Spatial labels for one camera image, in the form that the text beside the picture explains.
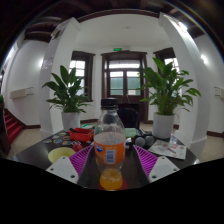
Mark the white wall lamp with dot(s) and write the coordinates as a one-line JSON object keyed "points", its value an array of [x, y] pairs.
{"points": [[41, 63], [203, 58]]}

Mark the dark-framed window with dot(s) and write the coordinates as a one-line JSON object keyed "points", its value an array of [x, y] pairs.
{"points": [[81, 65], [175, 63]]}

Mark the green exit sign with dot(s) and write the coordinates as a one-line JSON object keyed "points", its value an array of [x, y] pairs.
{"points": [[117, 49]]}

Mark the colourful round stickers sheet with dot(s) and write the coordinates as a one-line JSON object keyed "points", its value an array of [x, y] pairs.
{"points": [[58, 140]]}

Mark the red box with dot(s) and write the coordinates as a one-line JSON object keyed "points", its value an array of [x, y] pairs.
{"points": [[81, 135]]}

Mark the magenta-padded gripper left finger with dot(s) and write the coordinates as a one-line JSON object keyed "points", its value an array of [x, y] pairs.
{"points": [[80, 160]]}

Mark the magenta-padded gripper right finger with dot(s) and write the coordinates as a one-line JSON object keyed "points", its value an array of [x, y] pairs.
{"points": [[148, 160]]}

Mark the green notebook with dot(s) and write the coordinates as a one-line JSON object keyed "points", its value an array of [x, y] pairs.
{"points": [[130, 132]]}

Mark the orange drink plastic bottle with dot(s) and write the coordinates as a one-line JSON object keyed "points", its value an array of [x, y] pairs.
{"points": [[109, 146]]}

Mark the small red round object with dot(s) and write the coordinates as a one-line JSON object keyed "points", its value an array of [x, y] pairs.
{"points": [[77, 147]]}

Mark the dark wooden double door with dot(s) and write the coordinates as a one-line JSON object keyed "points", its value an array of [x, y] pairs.
{"points": [[121, 80]]}

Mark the printed paper leaflet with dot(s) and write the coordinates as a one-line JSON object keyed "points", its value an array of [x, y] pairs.
{"points": [[166, 149]]}

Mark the red carpeted staircase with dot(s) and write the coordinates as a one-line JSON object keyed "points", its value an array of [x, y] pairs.
{"points": [[11, 126]]}

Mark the black chair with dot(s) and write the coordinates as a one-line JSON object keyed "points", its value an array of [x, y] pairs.
{"points": [[130, 116]]}

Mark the green plant in white pot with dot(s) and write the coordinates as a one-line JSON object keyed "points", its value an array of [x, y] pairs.
{"points": [[68, 96], [166, 90]]}

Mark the grey ball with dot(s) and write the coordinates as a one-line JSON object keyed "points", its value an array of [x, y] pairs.
{"points": [[139, 142], [150, 140]]}

